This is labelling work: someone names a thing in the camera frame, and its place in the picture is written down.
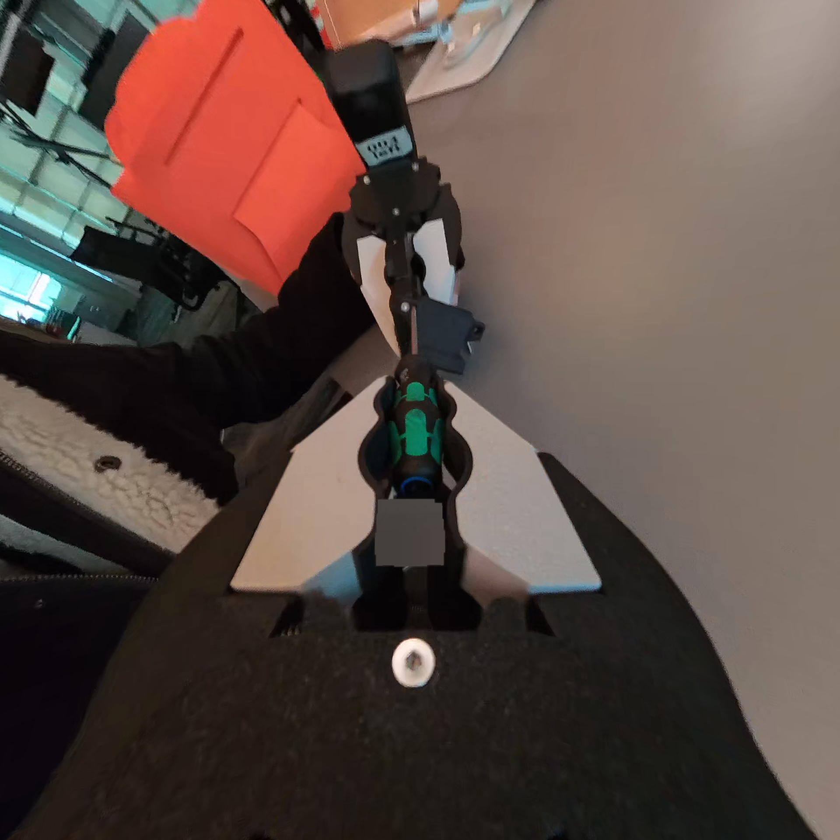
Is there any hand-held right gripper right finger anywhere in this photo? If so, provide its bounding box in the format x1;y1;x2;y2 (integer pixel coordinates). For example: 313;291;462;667
438;377;605;595

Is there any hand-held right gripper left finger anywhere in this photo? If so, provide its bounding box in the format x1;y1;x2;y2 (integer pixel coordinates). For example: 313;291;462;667
230;377;395;593

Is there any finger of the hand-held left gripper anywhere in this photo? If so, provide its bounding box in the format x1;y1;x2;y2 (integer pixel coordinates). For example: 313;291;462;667
413;220;459;305
356;236;404;357

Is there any black plastic bracket part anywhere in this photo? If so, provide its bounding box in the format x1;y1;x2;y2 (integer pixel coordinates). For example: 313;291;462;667
387;246;487;375

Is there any green black handle screwdriver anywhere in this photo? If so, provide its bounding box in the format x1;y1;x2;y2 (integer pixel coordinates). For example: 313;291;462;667
387;307;454;500

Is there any person's left forearm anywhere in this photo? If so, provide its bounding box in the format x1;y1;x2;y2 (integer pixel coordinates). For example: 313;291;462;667
131;210;378;460

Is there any white jointed lamp arm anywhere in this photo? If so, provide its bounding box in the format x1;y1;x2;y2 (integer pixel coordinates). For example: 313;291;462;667
420;0;508;67

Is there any white desk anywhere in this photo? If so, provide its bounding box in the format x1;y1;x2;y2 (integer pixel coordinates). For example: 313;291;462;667
223;0;840;840

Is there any white round base plate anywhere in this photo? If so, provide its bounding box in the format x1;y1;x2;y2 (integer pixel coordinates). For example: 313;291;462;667
403;0;537;106

